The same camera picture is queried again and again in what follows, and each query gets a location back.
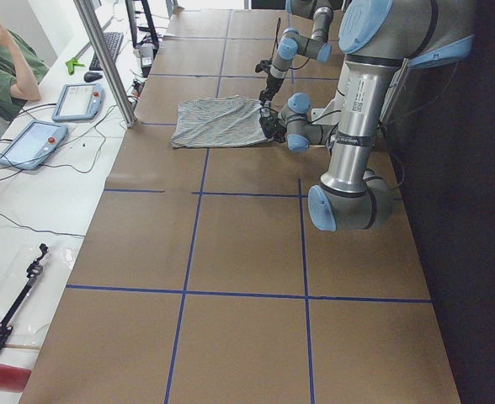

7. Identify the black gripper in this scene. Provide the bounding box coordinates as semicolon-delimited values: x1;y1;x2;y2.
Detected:
255;59;287;104
259;108;286;143

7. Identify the striped polo shirt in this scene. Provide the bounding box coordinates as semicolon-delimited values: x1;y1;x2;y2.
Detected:
170;95;269;148

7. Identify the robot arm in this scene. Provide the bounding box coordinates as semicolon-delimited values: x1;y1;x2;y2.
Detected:
255;0;342;105
258;0;476;231

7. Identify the black box with label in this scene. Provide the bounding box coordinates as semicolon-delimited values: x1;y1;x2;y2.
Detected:
138;42;157;77

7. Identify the black keyboard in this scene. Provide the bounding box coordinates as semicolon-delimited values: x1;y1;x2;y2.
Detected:
88;31;125;71

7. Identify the black computer mouse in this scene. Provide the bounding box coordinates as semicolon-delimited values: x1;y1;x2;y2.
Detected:
83;71;103;82

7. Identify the upper teach pendant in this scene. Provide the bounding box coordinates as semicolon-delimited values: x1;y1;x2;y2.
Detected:
51;82;104;122

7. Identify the teach pendant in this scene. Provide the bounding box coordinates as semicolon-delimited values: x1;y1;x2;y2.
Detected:
51;82;104;122
0;120;68;170

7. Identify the green plastic clamp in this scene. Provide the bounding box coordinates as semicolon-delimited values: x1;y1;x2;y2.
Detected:
65;57;85;76

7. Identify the lower teach pendant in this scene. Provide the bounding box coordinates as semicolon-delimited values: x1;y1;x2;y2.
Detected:
0;120;68;170

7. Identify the person in green shirt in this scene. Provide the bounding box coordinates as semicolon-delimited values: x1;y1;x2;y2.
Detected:
0;23;49;122

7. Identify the clear plastic sheet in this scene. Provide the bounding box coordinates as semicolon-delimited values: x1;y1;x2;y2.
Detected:
0;245;79;350

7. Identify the black folded tripod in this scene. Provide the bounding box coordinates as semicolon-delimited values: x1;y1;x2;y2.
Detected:
0;243;49;351

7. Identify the red cylinder object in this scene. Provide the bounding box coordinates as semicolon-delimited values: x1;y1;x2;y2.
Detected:
0;364;32;393

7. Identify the aluminium frame post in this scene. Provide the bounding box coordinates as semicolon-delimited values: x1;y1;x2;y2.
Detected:
74;0;136;128

